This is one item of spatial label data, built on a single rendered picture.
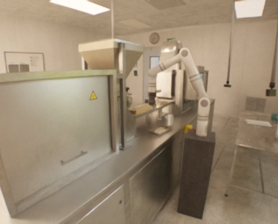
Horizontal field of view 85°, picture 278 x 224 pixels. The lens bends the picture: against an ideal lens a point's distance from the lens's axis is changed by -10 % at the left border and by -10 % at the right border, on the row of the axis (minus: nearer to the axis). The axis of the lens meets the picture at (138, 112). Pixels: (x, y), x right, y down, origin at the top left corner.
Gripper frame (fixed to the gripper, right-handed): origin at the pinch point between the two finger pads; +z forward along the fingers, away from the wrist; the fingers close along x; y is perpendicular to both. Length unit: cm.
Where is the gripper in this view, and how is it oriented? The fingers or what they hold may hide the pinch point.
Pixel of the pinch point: (154, 111)
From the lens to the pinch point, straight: 152.8
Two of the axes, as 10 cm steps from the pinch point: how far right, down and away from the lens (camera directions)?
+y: -9.1, -1.0, 4.0
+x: -4.1, 2.3, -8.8
